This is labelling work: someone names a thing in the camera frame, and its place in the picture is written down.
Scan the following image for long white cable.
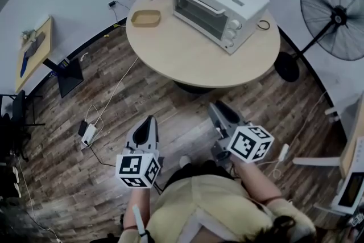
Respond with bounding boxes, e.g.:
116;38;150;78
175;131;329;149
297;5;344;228
85;56;140;126

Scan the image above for round wooden table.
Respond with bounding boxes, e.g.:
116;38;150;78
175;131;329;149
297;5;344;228
125;0;282;94

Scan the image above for white power strip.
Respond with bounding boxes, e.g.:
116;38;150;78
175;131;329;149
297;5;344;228
80;123;97;149

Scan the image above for blue cloth strip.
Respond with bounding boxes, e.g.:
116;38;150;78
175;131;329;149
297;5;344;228
19;54;30;79

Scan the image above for person's right forearm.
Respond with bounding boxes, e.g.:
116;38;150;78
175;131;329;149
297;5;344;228
231;161;283;204

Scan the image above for person's black trousers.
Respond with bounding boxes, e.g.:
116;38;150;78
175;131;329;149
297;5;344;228
163;160;243;194

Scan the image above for person's left forearm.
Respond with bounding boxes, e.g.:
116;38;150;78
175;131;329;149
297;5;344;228
123;187;153;237

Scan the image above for black power adapter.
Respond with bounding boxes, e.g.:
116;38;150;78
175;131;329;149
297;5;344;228
77;120;89;137

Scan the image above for small wooden side desk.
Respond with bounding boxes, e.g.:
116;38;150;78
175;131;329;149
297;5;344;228
14;15;85;99

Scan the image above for wooden desk with white legs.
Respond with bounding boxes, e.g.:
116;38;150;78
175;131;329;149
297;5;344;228
292;93;364;178

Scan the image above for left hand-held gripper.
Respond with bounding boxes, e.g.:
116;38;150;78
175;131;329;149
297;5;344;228
115;116;163;190

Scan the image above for yellow oval tray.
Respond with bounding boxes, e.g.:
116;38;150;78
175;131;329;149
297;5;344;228
130;9;162;28

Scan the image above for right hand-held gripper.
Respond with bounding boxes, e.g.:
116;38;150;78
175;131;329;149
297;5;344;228
208;101;275;164

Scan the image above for grey cloth bundle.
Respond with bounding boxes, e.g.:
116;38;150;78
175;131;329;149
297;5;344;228
24;31;47;57

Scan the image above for slim white extension socket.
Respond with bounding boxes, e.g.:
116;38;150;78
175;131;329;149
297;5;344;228
279;143;290;162

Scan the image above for black chair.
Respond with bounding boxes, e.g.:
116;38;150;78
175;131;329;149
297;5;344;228
0;90;46;163

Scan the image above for white microwave oven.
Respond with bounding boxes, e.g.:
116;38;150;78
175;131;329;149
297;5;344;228
332;171;364;216

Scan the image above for black standing fan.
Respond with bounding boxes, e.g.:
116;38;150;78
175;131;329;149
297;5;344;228
274;0;364;83

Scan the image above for person's yellow shirt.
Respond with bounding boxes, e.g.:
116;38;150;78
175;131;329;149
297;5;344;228
117;173;317;243

